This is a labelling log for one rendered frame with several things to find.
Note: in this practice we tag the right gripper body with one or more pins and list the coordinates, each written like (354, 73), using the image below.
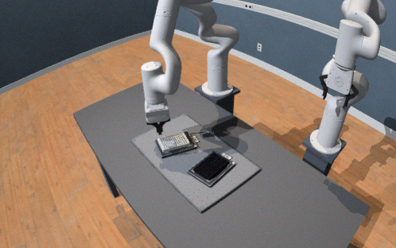
(161, 118)

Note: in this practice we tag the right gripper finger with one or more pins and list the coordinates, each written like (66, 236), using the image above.
(156, 126)
(161, 125)

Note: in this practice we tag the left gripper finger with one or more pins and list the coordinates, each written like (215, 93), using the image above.
(324, 85)
(348, 97)

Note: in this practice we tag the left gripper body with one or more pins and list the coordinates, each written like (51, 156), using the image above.
(340, 79)

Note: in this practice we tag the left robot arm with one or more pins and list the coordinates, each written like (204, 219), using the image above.
(359, 36)

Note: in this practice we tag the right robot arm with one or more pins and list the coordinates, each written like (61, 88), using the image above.
(156, 82)

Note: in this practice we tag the black rectangular plate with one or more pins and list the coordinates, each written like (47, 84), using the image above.
(213, 165)

